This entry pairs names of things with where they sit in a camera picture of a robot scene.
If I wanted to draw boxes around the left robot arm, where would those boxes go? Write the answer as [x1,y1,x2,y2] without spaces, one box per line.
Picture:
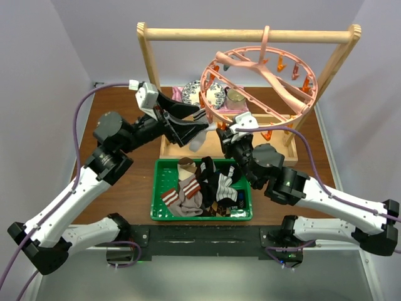
[8,92,207,275]

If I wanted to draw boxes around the pink round clip hanger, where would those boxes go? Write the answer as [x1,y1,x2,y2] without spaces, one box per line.
[199,26,319,125]

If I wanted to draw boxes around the green plastic tray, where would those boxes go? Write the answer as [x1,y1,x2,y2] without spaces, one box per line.
[150,157,253,221]

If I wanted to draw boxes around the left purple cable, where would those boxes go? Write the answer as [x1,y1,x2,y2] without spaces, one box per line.
[0,80,138,301]

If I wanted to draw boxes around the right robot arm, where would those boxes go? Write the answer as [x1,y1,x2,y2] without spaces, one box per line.
[216,119,400,256]

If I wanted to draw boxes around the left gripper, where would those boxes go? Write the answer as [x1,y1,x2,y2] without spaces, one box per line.
[120,90,209,154]

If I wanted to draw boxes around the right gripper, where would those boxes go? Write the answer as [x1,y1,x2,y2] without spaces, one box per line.
[217,126,259,188]

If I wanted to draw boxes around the wooden hanging rack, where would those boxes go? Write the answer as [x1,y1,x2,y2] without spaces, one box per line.
[137,22,362,166]

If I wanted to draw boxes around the orange clothespin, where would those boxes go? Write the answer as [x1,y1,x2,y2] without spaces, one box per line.
[217,122,227,130]
[199,108,213,123]

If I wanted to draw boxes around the pink cloth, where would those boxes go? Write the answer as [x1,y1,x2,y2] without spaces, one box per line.
[172,87,249,114]

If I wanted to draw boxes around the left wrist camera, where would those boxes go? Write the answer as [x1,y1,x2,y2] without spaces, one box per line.
[128,80,159,111]

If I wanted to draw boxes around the brown argyle sock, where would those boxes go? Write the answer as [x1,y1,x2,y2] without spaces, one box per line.
[206,202,231,218]

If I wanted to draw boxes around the brown and cream sock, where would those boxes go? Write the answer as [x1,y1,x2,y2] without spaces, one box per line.
[177,157,197,181]

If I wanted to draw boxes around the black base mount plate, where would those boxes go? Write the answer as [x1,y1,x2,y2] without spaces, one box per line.
[93,223,316,262]

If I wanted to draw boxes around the floral ceramic plate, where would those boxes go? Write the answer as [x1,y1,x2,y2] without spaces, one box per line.
[181,80,226,110]

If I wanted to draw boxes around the grey sock with red stripes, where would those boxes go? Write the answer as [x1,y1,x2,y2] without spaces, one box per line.
[161,175,203,218]

